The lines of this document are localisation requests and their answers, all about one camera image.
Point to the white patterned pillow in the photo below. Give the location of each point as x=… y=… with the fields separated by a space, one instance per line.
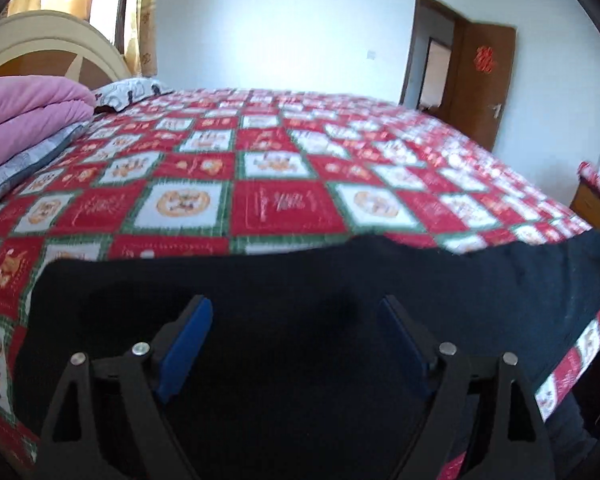
x=119 y=95

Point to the black pants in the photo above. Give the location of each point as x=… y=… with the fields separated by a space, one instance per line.
x=295 y=379

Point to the folded pink quilt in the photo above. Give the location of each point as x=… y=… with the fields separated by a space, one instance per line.
x=32 y=108

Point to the right yellow curtain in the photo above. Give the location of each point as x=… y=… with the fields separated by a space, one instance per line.
x=140 y=37

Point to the wooden dresser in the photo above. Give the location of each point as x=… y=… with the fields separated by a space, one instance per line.
x=586 y=204

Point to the cream and wood headboard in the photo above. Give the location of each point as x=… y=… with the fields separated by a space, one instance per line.
x=52 y=43

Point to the window with dark frame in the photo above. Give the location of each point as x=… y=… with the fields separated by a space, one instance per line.
x=122 y=5

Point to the brown door frame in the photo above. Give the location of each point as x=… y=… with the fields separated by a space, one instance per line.
x=432 y=59

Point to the red double happiness decoration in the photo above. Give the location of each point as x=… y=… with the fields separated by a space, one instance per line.
x=484 y=60

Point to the silver door handle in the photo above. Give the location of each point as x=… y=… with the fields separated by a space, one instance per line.
x=496 y=109

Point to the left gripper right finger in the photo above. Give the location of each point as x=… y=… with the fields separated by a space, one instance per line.
x=489 y=395

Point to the brown wooden door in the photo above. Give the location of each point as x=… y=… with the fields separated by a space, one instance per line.
x=475 y=93

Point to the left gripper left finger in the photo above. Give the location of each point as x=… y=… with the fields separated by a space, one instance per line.
x=148 y=375

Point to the grey patterned pillow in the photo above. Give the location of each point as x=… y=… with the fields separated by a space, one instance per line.
x=22 y=165

